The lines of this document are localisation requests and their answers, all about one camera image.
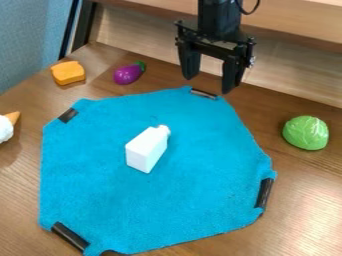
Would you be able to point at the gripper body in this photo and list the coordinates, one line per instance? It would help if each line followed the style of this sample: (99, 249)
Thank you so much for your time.
(217, 35)

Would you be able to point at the purple toy eggplant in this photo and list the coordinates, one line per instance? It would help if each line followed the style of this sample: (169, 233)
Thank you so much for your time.
(127, 73)

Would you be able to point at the toy ice cream cone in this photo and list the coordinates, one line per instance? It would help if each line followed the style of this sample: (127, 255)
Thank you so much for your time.
(6, 126)

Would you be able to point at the white toy bottle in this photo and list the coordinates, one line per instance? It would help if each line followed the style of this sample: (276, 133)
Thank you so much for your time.
(148, 150)

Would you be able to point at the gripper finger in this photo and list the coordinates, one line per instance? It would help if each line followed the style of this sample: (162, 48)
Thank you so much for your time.
(232, 74)
(190, 63)

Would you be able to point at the blue cloth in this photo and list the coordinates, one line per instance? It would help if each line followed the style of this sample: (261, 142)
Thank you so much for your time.
(151, 170)

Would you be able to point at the orange toy bread slice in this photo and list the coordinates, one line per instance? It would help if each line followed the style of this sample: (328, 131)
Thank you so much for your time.
(67, 72)

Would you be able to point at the green toy cabbage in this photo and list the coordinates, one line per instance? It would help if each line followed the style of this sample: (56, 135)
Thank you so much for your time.
(306, 132)

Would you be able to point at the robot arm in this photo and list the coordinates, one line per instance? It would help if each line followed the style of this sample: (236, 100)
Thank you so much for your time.
(218, 8)

